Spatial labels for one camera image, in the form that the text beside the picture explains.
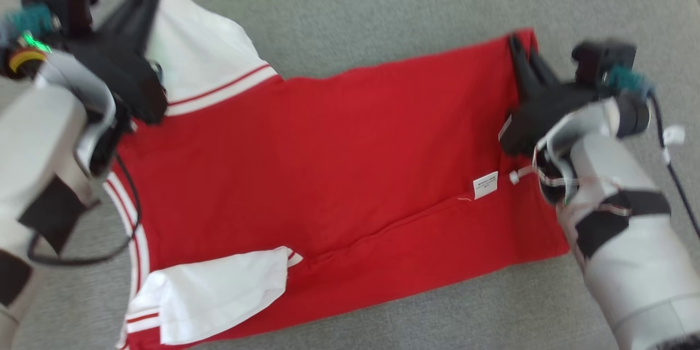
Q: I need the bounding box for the right arm cable, teal plug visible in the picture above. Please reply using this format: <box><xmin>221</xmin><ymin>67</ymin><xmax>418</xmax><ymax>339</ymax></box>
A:
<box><xmin>606</xmin><ymin>65</ymin><xmax>700</xmax><ymax>240</ymax></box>

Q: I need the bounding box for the red jersey with white sleeves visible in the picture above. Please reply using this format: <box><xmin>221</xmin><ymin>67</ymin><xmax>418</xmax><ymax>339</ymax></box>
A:
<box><xmin>103</xmin><ymin>0</ymin><xmax>572</xmax><ymax>350</ymax></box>

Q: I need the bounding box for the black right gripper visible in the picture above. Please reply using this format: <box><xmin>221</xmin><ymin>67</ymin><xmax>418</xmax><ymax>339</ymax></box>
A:
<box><xmin>499</xmin><ymin>35</ymin><xmax>600</xmax><ymax>155</ymax></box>

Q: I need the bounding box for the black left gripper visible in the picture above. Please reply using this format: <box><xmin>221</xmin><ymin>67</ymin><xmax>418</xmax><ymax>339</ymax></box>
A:
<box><xmin>67</xmin><ymin>0</ymin><xmax>168</xmax><ymax>127</ymax></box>

